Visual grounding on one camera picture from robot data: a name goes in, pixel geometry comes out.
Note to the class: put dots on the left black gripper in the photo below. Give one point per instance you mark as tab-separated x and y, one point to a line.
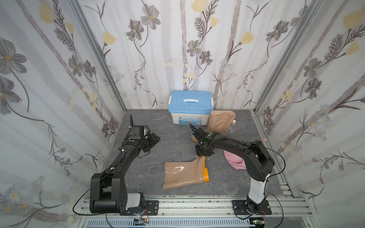
134	137

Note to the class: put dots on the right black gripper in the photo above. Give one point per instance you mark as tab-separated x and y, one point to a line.
199	137

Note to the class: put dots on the tan rubber boot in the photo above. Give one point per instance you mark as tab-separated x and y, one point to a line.
182	173
220	121

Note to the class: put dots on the pink cleaning cloth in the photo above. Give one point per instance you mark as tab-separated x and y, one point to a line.
235	161

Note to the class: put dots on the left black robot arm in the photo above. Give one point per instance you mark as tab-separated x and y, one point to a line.
108	193

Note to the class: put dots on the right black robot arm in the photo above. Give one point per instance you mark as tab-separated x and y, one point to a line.
258	161

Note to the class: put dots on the right clear glass flask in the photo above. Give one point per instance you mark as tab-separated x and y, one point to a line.
231	129

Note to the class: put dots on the blue lid storage box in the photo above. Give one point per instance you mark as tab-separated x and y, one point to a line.
190	107

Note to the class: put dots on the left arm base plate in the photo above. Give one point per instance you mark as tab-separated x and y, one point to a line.
142	208

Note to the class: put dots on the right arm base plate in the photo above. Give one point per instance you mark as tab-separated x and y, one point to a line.
243	207

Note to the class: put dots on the aluminium rail frame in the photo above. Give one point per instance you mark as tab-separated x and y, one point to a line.
205	212

